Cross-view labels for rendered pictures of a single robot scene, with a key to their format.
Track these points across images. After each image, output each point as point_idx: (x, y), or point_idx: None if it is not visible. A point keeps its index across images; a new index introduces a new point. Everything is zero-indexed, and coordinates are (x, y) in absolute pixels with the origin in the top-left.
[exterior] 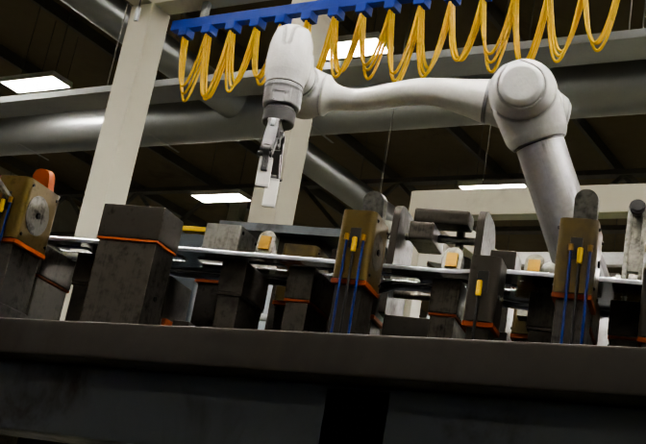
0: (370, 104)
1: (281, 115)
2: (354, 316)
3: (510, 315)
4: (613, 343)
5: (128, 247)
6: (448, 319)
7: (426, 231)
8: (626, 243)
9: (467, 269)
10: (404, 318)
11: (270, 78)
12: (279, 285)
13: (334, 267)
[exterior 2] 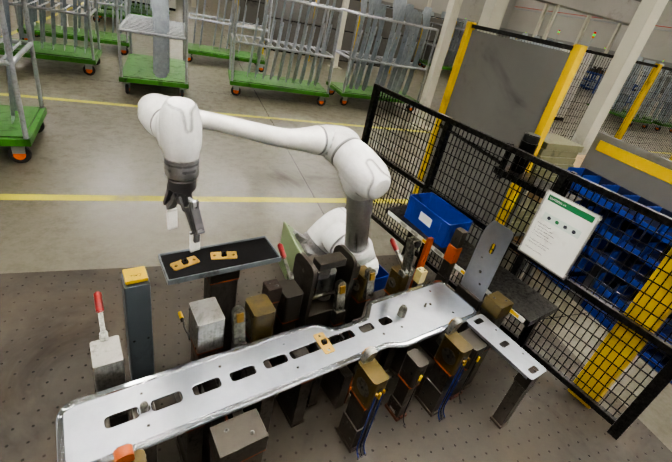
0: (231, 134)
1: (192, 189)
2: (371, 413)
3: None
4: None
5: (244, 461)
6: None
7: (326, 275)
8: (408, 257)
9: (394, 346)
10: (315, 315)
11: (177, 162)
12: (255, 336)
13: (319, 353)
